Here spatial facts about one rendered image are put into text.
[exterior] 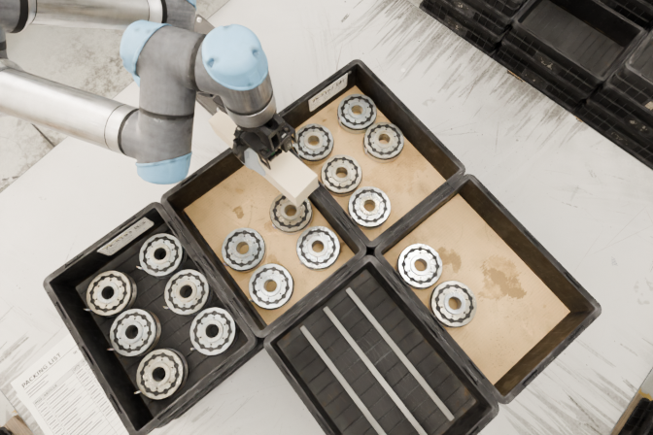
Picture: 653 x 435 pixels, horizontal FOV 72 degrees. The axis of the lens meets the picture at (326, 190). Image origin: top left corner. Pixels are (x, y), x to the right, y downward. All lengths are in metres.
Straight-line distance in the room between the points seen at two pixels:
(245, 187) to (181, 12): 0.43
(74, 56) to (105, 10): 1.65
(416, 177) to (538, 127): 0.46
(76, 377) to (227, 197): 0.59
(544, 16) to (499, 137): 0.84
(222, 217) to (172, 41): 0.60
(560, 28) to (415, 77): 0.85
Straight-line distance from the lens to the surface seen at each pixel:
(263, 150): 0.75
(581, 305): 1.14
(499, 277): 1.14
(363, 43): 1.50
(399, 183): 1.14
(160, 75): 0.64
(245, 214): 1.13
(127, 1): 1.06
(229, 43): 0.58
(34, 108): 0.81
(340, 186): 1.10
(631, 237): 1.46
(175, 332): 1.13
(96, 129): 0.73
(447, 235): 1.13
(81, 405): 1.36
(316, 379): 1.07
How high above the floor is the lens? 1.90
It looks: 71 degrees down
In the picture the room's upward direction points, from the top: 3 degrees counter-clockwise
